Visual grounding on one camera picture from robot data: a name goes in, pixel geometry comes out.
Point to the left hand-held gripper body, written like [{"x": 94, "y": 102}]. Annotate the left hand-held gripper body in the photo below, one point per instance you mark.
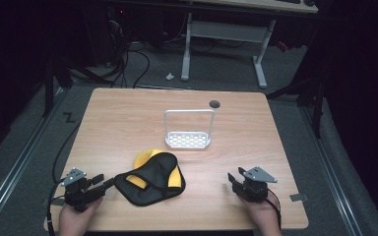
[{"x": 78, "y": 193}]

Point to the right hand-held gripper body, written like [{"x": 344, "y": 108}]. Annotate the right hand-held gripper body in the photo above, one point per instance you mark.
[{"x": 254, "y": 188}]

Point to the yellow and black cloth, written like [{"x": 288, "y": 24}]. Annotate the yellow and black cloth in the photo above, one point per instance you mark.
[{"x": 156, "y": 182}]

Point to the person's left hand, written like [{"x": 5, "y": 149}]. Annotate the person's left hand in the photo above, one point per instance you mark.
[{"x": 75, "y": 221}]

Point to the person's right hand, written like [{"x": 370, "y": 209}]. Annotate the person's right hand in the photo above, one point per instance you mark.
[{"x": 265, "y": 216}]

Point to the grey tape strip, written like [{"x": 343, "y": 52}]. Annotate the grey tape strip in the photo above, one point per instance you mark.
[
  {"x": 56, "y": 202},
  {"x": 298, "y": 197}
]

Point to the white perforated rack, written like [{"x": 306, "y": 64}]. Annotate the white perforated rack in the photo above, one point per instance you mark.
[{"x": 187, "y": 141}]

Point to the black zigzag floor tape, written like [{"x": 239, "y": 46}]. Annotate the black zigzag floor tape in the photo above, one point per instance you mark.
[{"x": 68, "y": 117}]

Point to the dark round table grommet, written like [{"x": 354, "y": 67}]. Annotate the dark round table grommet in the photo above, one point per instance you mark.
[{"x": 214, "y": 104}]

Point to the black metal stand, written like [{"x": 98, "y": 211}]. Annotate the black metal stand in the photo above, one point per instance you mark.
[
  {"x": 48, "y": 88},
  {"x": 318, "y": 108}
]

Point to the crumpled white paper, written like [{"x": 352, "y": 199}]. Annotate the crumpled white paper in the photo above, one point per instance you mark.
[{"x": 169, "y": 76}]

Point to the small red object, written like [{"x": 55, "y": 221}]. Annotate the small red object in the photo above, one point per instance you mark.
[{"x": 282, "y": 46}]

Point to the white-framed desk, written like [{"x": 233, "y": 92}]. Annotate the white-framed desk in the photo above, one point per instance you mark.
[{"x": 226, "y": 31}]

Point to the dark computer tower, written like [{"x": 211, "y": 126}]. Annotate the dark computer tower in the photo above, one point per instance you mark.
[{"x": 111, "y": 29}]

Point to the black keyboard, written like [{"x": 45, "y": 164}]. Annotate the black keyboard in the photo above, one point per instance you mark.
[{"x": 288, "y": 1}]

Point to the black computer mouse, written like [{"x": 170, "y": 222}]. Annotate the black computer mouse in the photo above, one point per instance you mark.
[{"x": 309, "y": 2}]

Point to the metal floor rail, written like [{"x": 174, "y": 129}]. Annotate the metal floor rail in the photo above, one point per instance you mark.
[
  {"x": 328, "y": 173},
  {"x": 13, "y": 170}
]

